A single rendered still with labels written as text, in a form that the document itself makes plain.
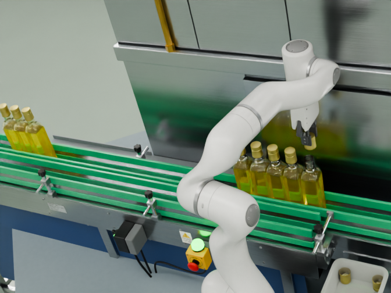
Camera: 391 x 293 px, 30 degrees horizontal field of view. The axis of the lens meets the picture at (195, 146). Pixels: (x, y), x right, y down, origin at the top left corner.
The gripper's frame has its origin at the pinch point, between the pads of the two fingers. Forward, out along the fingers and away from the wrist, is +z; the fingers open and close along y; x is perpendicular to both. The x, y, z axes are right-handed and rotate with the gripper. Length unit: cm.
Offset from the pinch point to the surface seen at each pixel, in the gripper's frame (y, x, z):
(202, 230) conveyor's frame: 17, -36, 36
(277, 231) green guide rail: 13.4, -8.5, 31.1
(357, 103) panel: -13.3, 10.4, -4.1
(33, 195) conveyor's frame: 22, -109, 37
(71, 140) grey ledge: -8, -112, 35
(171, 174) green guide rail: 0, -58, 32
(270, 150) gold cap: 1.7, -13.1, 7.8
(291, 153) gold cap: 1.0, -6.3, 7.8
